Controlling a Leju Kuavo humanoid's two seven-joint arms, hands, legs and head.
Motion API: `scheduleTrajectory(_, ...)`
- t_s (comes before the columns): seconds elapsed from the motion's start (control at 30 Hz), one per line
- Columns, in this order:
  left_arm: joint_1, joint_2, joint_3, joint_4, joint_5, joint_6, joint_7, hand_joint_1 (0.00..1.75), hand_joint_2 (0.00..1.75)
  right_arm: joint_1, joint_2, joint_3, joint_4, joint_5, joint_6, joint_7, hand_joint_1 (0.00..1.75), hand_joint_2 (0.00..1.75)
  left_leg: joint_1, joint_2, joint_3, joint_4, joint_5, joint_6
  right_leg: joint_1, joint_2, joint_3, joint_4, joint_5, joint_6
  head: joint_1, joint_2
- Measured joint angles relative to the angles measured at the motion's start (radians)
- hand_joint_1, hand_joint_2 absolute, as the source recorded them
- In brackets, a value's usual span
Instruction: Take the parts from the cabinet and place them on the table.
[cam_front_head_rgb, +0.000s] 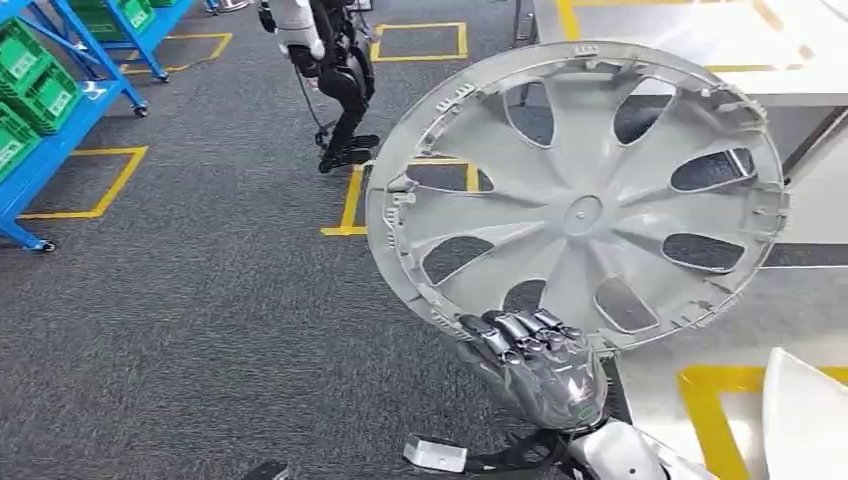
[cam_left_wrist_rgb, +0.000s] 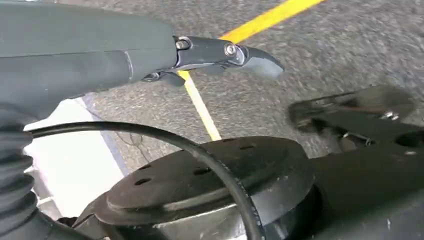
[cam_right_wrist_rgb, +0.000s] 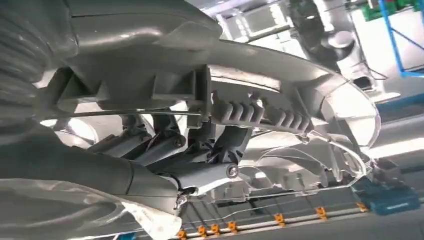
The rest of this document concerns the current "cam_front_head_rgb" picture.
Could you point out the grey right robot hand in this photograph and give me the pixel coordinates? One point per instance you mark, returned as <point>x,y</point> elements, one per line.
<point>550,384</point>

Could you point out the silver plastic wheel hubcap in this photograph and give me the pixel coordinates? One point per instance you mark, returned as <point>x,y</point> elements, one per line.
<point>583,166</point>

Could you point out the white curved plastic panel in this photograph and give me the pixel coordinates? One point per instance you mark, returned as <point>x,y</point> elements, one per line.
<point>805,424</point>

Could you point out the white workbench with yellow tape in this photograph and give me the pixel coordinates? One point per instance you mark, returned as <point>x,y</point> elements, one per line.
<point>662,40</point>

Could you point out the black and white humanoid robot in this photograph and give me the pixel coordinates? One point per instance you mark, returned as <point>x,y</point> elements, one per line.
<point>344,79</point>

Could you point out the blue metal shelf rack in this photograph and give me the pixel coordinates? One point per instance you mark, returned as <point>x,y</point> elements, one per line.
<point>40,166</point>
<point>159,30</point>

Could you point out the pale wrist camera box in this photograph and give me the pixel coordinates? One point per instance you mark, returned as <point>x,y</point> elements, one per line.
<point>434,456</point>

